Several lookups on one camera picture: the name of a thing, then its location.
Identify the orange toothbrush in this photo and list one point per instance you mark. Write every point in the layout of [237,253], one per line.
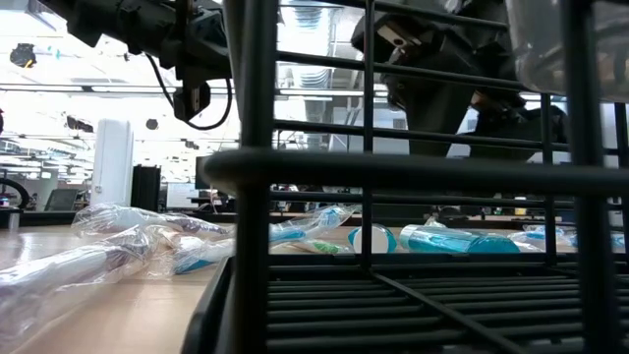
[172,241]

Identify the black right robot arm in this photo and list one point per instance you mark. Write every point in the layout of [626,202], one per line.
[437,123]

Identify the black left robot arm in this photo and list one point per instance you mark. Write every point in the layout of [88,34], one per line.
[123,24]

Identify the black ceiling dome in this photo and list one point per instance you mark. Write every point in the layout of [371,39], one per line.
[152,124]

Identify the white pillar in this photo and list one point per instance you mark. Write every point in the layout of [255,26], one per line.
[112,162]

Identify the black cabinet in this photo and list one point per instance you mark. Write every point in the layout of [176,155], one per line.
[146,189]

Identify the yellow object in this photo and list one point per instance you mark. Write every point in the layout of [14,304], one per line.
[520,206]

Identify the black ceiling spot lamp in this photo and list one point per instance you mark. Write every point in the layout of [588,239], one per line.
[23,55]

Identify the blue toothbrush in clear wrap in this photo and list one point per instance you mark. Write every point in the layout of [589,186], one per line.
[616,240]
[196,265]
[531,238]

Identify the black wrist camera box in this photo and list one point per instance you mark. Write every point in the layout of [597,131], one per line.
[191,100]

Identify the silver ventilation duct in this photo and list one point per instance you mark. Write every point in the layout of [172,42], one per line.
[309,74]

